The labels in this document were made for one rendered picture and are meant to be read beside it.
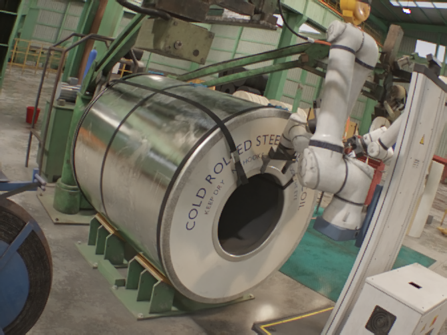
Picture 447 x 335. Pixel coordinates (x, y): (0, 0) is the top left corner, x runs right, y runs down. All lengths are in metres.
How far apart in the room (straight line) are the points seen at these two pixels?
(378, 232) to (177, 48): 1.13
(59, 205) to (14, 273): 2.33
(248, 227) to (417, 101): 1.40
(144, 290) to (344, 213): 1.36
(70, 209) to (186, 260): 1.72
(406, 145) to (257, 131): 0.81
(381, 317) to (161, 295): 1.34
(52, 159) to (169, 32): 3.18
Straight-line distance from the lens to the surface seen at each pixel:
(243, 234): 2.60
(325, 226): 1.78
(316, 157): 1.64
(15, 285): 1.38
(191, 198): 1.97
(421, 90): 1.79
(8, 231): 1.26
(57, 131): 4.24
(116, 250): 2.93
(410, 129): 1.77
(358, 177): 1.73
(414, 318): 1.64
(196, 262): 2.19
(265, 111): 2.12
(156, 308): 2.51
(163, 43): 1.28
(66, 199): 3.58
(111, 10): 6.59
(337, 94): 1.70
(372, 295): 1.72
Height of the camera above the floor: 1.42
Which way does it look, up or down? 10 degrees down
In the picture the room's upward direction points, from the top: 16 degrees clockwise
